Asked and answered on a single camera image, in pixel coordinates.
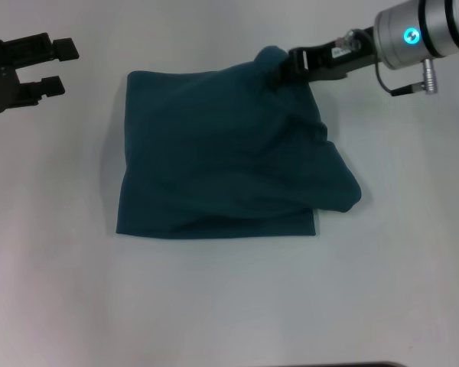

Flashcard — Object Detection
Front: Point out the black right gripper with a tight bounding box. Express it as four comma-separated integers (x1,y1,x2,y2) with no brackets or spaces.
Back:
266,28,380,92

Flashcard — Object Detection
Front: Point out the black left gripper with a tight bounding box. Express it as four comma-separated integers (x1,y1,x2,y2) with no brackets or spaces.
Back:
0,32,80,116

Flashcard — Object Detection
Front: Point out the teal shirt with FREE print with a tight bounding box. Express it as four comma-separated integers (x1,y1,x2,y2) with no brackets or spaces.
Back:
114,45,363,241

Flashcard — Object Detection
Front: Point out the right cable with metal connector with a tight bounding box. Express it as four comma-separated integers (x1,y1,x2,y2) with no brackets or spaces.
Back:
335,29,440,97

